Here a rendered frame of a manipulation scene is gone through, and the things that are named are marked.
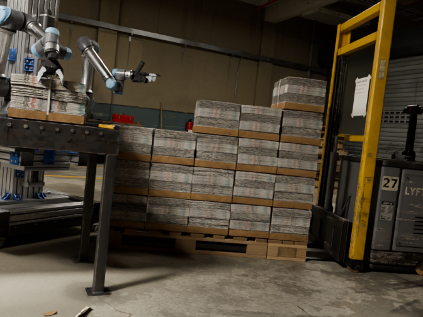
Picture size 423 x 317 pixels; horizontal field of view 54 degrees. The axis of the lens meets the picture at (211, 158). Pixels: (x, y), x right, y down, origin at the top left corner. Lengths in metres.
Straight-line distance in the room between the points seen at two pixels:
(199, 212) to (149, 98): 7.04
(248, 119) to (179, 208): 0.77
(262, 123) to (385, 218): 1.07
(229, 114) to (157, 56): 7.12
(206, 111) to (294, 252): 1.17
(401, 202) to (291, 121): 0.95
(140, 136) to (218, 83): 7.69
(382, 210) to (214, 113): 1.33
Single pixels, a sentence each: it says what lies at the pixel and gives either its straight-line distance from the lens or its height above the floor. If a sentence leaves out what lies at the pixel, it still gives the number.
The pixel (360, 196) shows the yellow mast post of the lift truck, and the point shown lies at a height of 0.53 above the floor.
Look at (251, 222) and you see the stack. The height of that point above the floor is 0.25.
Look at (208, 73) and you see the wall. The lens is 10.33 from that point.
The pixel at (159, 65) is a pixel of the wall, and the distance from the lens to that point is 9.90.
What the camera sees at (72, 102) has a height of 0.92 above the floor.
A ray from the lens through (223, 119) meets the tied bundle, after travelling 2.87.
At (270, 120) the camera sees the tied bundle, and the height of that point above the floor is 0.97.
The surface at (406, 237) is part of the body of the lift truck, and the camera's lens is 3.26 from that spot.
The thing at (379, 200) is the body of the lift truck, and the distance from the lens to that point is 3.11.
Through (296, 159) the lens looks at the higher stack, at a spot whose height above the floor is 0.72.
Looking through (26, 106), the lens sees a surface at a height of 0.87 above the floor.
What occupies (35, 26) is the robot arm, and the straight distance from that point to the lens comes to 2.87.
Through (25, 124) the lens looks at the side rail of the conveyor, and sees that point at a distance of 2.01.
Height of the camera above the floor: 0.82
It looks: 3 degrees down
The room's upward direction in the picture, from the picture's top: 6 degrees clockwise
